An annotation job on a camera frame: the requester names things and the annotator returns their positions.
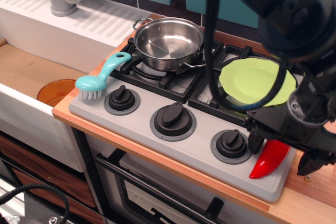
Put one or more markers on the black right stove knob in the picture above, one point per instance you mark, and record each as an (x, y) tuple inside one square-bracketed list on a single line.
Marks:
[(230, 147)]

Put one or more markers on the light green plastic plate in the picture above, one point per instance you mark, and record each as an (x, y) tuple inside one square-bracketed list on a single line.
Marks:
[(247, 81)]

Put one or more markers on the black left burner grate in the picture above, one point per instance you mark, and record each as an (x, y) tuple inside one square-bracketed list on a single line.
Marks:
[(177, 86)]

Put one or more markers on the black middle stove knob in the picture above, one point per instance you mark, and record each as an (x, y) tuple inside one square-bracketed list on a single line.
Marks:
[(173, 122)]

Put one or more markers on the teal wall cabinet right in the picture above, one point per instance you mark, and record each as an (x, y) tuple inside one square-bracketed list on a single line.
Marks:
[(234, 11)]

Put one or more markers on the stainless steel pot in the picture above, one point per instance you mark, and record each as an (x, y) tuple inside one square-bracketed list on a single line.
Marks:
[(169, 44)]

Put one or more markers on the wooden drawer fronts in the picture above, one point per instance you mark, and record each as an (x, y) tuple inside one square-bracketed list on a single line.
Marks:
[(27, 165)]

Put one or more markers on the black right burner grate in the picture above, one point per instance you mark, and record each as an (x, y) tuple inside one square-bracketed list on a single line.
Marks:
[(202, 98)]

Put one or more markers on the black burner grate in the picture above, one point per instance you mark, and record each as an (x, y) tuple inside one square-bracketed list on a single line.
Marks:
[(202, 98), (177, 86)]

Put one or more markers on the grey toy stove top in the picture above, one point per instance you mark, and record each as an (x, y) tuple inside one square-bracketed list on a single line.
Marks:
[(174, 113)]

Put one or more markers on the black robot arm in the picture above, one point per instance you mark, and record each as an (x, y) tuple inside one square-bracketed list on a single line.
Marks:
[(301, 32)]

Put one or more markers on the teal dish brush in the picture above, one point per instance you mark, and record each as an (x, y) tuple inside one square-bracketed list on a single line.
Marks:
[(91, 87)]

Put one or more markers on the wooden countertop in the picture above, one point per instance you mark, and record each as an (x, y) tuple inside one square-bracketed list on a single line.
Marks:
[(284, 197)]

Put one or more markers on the black left stove knob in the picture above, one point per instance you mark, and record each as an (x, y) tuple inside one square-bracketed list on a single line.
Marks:
[(122, 101)]

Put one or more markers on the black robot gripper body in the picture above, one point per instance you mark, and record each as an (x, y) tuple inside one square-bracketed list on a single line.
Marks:
[(315, 141)]

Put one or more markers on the white toy sink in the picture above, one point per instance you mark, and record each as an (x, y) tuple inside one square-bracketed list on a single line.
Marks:
[(38, 48)]

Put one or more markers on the oven door with black handle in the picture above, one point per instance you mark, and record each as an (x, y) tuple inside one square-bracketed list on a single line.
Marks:
[(143, 200)]

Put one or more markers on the black stove knob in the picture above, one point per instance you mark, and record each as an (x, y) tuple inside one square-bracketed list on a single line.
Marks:
[(173, 122), (230, 147), (122, 101)]

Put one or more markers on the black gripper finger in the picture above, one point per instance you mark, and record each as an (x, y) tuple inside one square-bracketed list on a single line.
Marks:
[(311, 162), (255, 141)]

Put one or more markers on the orange sink drain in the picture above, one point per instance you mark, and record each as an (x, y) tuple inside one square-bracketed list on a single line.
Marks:
[(52, 93)]

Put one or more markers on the red toy chili pepper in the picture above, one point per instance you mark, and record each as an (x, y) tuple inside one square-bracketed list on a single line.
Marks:
[(272, 156)]

